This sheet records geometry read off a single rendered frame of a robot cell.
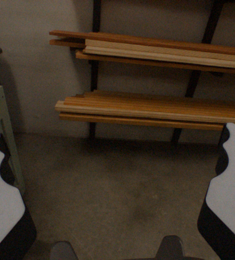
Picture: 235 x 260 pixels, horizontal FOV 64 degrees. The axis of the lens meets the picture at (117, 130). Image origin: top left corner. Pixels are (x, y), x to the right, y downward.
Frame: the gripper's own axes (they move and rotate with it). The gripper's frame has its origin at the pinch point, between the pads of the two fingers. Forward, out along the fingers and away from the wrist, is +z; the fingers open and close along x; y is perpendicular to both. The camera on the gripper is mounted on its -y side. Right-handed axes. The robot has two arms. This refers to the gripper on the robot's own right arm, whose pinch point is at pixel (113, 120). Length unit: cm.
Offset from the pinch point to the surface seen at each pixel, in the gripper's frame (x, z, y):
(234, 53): 89, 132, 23
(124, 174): 6, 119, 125
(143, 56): 21, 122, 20
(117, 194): -1, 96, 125
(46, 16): -54, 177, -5
